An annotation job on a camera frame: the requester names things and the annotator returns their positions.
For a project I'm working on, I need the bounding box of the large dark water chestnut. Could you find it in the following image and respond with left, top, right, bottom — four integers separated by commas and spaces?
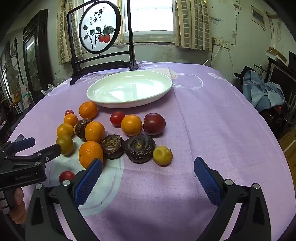
122, 135, 156, 164

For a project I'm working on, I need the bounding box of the dark wooden cabinet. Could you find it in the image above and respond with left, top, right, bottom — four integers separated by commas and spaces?
22, 9, 50, 92

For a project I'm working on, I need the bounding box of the small orange tomato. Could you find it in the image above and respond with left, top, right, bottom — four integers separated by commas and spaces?
64, 113, 79, 127

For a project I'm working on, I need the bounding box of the white wall vent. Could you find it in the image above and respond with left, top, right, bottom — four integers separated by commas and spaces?
250, 5, 266, 30

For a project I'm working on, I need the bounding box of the yellow-green tomato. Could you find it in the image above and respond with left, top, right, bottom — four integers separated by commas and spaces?
56, 135, 75, 156

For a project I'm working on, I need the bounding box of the white cable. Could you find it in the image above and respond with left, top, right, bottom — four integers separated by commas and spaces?
202, 45, 221, 66

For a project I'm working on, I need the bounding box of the black monitor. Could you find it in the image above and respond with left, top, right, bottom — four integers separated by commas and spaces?
269, 64, 296, 98

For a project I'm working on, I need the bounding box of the checked beige curtain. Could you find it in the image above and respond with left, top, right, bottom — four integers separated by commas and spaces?
174, 0, 213, 52
57, 0, 84, 66

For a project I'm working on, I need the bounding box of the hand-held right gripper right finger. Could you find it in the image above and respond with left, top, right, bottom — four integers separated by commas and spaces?
194, 157, 271, 241

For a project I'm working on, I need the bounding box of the white wall socket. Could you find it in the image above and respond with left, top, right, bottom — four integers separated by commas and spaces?
211, 37, 230, 49

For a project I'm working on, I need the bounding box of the purple printed tablecloth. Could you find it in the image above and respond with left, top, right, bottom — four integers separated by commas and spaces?
0, 61, 290, 241

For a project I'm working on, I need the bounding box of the person's left hand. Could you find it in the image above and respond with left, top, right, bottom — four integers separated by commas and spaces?
9, 187, 27, 225

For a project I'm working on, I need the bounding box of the dark red tomato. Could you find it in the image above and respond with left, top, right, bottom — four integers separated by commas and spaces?
143, 113, 166, 136

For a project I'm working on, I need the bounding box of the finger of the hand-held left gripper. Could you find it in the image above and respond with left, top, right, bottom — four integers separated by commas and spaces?
7, 144, 62, 165
0, 137, 36, 161

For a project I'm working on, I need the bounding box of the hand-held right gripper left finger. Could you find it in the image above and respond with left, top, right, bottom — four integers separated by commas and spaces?
24, 158, 103, 241

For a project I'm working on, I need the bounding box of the black hat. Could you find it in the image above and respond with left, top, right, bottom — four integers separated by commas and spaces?
233, 66, 255, 84

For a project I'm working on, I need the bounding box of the orange tangerine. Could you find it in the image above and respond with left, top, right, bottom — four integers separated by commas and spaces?
79, 101, 98, 119
85, 121, 105, 144
78, 141, 104, 169

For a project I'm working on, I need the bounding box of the blue crumpled cloth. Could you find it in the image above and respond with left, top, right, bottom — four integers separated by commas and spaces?
243, 70, 286, 113

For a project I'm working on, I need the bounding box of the window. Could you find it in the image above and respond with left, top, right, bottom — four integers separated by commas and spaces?
117, 0, 176, 42

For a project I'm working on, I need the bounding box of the white oval plate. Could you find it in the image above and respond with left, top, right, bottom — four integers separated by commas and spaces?
86, 71, 173, 108

